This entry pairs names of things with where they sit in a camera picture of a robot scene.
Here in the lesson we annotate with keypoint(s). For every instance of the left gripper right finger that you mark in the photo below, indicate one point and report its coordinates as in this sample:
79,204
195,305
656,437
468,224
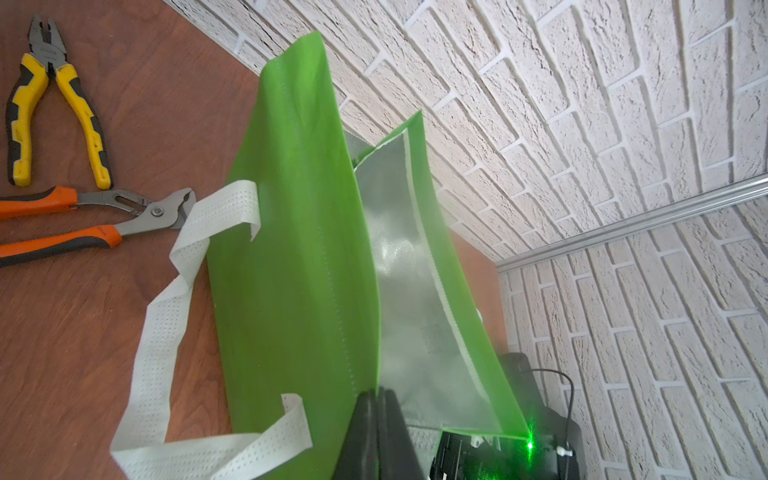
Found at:
397,456

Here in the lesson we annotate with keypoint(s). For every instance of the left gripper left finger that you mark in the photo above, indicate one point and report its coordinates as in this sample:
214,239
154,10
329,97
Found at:
358,458

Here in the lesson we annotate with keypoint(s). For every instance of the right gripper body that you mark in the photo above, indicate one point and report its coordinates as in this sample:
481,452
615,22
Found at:
472,457

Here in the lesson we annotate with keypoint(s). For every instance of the green insulated delivery bag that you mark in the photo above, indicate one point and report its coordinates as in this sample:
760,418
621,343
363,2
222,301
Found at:
332,274

